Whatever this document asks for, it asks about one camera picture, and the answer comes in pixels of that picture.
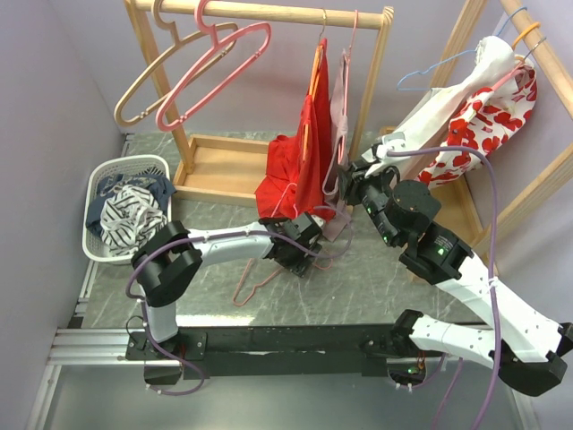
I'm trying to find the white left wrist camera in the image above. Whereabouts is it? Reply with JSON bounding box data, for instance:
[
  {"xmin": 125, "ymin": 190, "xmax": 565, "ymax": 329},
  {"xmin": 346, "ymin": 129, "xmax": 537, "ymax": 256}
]
[{"xmin": 312, "ymin": 214, "xmax": 327, "ymax": 231}]

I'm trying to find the white perforated plastic basket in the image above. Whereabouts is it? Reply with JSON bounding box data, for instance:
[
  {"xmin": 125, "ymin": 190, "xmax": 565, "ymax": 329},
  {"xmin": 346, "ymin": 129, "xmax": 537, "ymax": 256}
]
[{"xmin": 82, "ymin": 154, "xmax": 173, "ymax": 264}]

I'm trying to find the pink wire hanger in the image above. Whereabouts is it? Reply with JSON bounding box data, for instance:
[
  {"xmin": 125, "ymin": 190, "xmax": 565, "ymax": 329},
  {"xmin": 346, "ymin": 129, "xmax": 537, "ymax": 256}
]
[
  {"xmin": 329, "ymin": 8, "xmax": 360, "ymax": 171},
  {"xmin": 232, "ymin": 183, "xmax": 338, "ymax": 307}
]

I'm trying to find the pink plastic hanger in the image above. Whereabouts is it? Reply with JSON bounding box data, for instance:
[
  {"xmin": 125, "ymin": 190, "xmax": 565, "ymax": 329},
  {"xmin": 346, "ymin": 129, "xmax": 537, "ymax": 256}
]
[{"xmin": 154, "ymin": 0, "xmax": 273, "ymax": 133}]

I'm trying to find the red floral white dress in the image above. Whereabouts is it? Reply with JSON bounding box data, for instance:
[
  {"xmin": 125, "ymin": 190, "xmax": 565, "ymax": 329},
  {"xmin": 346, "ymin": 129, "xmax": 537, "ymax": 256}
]
[{"xmin": 417, "ymin": 62, "xmax": 537, "ymax": 188}]

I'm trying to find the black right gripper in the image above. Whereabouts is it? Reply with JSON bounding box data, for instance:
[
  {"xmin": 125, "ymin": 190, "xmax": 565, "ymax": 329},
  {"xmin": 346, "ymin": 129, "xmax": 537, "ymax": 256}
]
[{"xmin": 334, "ymin": 159, "xmax": 401, "ymax": 247}]

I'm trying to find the blue wire hanger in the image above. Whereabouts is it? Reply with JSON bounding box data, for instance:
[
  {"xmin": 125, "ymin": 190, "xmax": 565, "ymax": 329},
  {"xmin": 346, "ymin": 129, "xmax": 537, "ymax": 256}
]
[{"xmin": 396, "ymin": 6, "xmax": 527, "ymax": 91}]

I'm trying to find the white garment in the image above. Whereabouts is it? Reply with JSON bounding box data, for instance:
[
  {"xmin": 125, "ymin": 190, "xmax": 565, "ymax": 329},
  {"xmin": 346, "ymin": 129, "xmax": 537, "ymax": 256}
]
[{"xmin": 361, "ymin": 35, "xmax": 534, "ymax": 180}]

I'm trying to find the wooden clothes rack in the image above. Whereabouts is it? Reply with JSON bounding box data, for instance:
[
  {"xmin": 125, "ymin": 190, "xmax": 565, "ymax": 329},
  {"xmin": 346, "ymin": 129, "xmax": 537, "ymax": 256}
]
[
  {"xmin": 114, "ymin": 1, "xmax": 394, "ymax": 207},
  {"xmin": 380, "ymin": 0, "xmax": 573, "ymax": 283}
]

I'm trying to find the navy blue printed top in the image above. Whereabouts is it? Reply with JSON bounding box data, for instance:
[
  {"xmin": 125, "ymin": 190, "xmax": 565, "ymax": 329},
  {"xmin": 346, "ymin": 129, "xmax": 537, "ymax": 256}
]
[{"xmin": 85, "ymin": 169, "xmax": 175, "ymax": 237}]

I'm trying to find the orange hanger hook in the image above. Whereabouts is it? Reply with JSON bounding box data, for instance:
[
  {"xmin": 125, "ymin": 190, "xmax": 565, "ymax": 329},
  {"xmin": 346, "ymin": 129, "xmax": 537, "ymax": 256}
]
[{"xmin": 511, "ymin": 21, "xmax": 541, "ymax": 50}]

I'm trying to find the mauve pink top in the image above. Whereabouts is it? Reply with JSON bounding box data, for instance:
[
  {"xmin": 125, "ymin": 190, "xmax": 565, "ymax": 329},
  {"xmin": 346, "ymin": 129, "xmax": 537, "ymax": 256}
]
[{"xmin": 322, "ymin": 50, "xmax": 351, "ymax": 242}]

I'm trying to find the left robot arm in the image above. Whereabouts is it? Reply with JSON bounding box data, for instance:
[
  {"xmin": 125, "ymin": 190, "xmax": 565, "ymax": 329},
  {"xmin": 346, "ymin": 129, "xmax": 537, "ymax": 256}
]
[{"xmin": 132, "ymin": 212, "xmax": 325, "ymax": 360}]

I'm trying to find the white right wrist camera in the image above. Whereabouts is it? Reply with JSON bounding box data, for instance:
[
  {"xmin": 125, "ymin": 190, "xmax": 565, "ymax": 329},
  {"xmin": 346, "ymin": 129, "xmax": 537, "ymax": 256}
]
[{"xmin": 369, "ymin": 133, "xmax": 406, "ymax": 173}]

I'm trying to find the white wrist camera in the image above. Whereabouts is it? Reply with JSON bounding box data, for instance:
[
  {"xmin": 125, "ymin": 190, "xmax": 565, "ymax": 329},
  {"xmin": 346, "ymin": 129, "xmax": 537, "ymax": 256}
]
[
  {"xmin": 369, "ymin": 133, "xmax": 406, "ymax": 173},
  {"xmin": 312, "ymin": 214, "xmax": 327, "ymax": 231}
]

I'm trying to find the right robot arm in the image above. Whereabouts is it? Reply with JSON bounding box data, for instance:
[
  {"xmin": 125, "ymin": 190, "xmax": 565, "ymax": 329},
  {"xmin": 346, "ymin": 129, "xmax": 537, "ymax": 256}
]
[{"xmin": 337, "ymin": 161, "xmax": 572, "ymax": 397}]

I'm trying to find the aluminium rail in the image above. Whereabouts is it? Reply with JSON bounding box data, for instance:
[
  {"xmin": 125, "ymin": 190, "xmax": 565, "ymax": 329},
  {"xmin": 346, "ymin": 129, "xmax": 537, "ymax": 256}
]
[{"xmin": 25, "ymin": 262, "xmax": 541, "ymax": 429}]

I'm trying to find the orange hanger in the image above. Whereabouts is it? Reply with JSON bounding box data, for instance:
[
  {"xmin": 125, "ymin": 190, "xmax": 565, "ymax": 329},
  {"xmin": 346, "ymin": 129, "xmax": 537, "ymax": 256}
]
[{"xmin": 302, "ymin": 9, "xmax": 328, "ymax": 161}]

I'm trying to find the red white striped top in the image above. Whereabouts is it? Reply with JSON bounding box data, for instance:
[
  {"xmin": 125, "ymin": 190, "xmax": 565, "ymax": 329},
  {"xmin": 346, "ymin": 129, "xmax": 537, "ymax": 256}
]
[{"xmin": 100, "ymin": 185, "xmax": 167, "ymax": 257}]

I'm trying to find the black base bar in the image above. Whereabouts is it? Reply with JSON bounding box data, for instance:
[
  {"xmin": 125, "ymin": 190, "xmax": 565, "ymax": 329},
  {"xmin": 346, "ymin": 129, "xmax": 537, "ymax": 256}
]
[{"xmin": 124, "ymin": 322, "xmax": 449, "ymax": 381}]

